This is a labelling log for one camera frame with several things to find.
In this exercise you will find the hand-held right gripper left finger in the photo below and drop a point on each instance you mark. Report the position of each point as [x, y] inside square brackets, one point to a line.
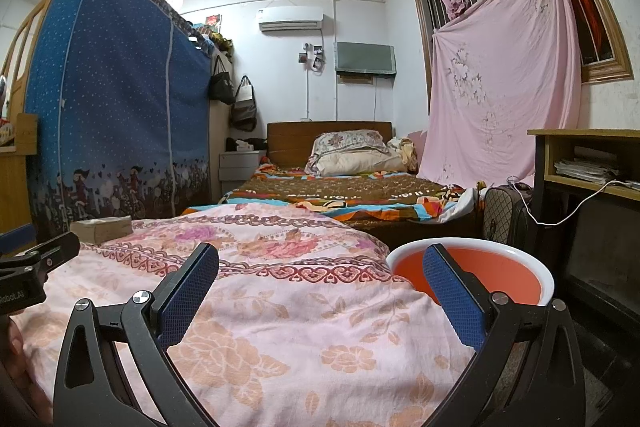
[187, 292]

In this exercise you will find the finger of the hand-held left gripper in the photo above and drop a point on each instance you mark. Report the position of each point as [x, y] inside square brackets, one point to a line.
[50, 254]

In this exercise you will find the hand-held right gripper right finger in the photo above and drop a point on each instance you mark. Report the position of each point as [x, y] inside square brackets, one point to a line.
[455, 302]

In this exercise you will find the white and red basin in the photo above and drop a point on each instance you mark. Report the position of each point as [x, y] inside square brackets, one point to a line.
[500, 272]

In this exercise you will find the person's left hand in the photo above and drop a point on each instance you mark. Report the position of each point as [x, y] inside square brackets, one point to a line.
[15, 347]

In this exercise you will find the thick old book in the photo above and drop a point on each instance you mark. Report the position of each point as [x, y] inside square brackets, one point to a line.
[100, 229]

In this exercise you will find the patterned suitcase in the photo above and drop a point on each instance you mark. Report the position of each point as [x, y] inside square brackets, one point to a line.
[505, 217]

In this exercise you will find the pink floral quilt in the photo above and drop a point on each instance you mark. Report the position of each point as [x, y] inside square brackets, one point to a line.
[300, 307]

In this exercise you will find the white nightstand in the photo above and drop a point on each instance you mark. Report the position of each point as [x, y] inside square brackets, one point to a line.
[240, 167]

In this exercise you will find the yellow folded blanket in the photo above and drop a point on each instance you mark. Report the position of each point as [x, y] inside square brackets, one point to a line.
[405, 154]

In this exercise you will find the tissue box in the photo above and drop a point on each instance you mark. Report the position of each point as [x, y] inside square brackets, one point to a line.
[243, 146]

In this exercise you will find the dark clothes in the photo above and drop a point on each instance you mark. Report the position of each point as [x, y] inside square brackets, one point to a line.
[257, 143]

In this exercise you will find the cream pillow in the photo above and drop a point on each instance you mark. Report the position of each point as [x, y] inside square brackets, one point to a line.
[360, 164]

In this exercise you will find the bed with colourful blanket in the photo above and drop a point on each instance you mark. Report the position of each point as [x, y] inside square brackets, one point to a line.
[325, 194]

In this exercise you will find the wooden bed headboard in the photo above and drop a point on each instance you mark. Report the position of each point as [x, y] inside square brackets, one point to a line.
[290, 139]

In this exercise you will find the blue dotted fabric wardrobe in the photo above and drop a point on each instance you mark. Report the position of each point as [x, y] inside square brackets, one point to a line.
[115, 82]

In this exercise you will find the stack of papers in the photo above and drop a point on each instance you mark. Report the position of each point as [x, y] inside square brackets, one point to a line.
[585, 169]

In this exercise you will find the grey tote bag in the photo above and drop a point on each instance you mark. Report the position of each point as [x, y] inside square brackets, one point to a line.
[244, 109]

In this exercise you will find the floral pillow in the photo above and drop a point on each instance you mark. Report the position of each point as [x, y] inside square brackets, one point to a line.
[350, 142]

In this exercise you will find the wooden desk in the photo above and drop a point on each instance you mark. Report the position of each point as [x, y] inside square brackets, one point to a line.
[575, 134]

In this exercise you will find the black handbag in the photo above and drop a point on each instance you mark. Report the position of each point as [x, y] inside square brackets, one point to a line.
[221, 87]

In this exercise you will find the pink hanging sheet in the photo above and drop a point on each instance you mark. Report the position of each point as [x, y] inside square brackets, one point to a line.
[500, 82]

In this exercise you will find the colourful picture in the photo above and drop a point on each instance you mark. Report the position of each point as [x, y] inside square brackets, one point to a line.
[214, 22]

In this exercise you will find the white air conditioner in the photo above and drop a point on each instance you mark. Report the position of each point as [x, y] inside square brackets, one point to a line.
[290, 18]

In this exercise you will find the red cloth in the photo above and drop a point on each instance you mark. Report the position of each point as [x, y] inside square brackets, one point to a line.
[585, 7]

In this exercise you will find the wooden bunk bed frame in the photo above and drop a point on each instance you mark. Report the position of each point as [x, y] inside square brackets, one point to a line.
[15, 167]

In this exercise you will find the grey covered wall television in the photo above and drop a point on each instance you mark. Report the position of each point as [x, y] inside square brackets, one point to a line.
[365, 57]

